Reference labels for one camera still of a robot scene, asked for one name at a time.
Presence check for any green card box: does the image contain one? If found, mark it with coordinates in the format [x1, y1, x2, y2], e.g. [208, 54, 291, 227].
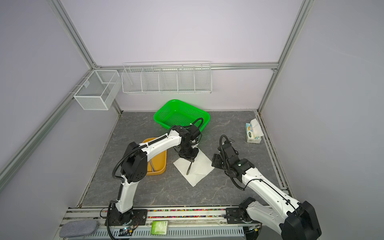
[151, 221, 169, 236]

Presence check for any yellow plastic tray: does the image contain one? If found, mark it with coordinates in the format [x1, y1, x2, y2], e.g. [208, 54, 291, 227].
[147, 151, 167, 176]

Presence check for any silver fork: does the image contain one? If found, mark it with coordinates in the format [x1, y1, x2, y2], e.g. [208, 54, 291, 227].
[149, 160, 156, 173]

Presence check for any white wire rack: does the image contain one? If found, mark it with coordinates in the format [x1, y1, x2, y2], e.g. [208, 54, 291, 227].
[122, 61, 213, 94]

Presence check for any white mesh box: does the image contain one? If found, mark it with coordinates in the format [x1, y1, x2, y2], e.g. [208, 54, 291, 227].
[74, 70, 122, 111]

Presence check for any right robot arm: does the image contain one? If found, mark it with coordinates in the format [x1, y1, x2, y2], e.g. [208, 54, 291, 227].
[212, 135, 322, 240]

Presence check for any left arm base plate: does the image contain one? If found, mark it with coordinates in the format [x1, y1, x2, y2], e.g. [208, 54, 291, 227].
[107, 209, 148, 227]

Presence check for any tissue box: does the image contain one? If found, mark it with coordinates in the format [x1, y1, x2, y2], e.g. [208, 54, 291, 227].
[245, 119, 264, 144]

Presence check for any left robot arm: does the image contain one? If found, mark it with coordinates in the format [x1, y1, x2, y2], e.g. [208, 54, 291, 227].
[106, 118, 204, 226]

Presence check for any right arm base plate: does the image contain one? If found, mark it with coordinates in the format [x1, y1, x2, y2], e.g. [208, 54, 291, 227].
[224, 207, 254, 224]

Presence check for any green plastic basket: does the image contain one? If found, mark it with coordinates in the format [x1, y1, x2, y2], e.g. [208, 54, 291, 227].
[154, 100, 211, 132]

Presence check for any grey cloth pad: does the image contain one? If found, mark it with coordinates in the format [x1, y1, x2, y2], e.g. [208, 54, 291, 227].
[59, 220, 99, 238]

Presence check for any white paper napkin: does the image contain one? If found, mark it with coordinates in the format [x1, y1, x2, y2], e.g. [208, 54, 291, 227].
[174, 150, 214, 187]

